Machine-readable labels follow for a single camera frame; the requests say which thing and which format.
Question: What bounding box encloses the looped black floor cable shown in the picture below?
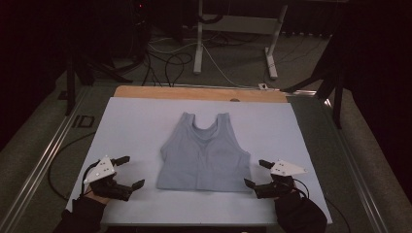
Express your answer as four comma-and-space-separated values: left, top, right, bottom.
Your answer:
141, 50, 194, 88

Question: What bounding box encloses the aluminium floor rail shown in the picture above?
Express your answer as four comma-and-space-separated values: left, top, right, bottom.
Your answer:
322, 96, 391, 233
0, 86, 90, 233

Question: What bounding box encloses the white floor cable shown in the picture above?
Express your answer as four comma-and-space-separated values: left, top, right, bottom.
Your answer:
148, 36, 262, 90

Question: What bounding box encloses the grey-blue sleeveless vest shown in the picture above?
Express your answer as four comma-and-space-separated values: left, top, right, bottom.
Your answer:
155, 112, 253, 193

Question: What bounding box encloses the white metal desk frame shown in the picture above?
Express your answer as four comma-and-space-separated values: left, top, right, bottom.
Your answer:
192, 0, 289, 81

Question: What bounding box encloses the black floor bracket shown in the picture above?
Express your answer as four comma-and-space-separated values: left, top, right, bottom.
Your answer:
71, 114, 96, 129

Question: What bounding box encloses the person's left hand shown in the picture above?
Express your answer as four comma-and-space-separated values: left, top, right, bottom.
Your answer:
84, 189, 112, 206

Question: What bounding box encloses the pale blue table mat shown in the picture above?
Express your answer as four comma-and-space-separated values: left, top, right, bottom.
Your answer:
65, 96, 333, 227

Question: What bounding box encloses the person's right hand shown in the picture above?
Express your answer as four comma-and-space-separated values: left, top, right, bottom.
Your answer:
273, 188, 308, 217

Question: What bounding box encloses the black tripod stand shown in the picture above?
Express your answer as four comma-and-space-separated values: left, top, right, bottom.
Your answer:
63, 48, 134, 117

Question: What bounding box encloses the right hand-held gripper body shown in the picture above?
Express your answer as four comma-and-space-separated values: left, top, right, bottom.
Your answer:
254, 158, 309, 200

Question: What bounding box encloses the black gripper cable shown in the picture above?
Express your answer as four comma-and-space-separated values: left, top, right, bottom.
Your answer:
291, 177, 311, 199
79, 159, 102, 196

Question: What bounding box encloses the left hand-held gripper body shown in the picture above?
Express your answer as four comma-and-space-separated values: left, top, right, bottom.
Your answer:
83, 154, 134, 202

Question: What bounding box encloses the black metal stand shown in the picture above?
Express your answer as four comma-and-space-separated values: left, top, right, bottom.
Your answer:
281, 28, 346, 130

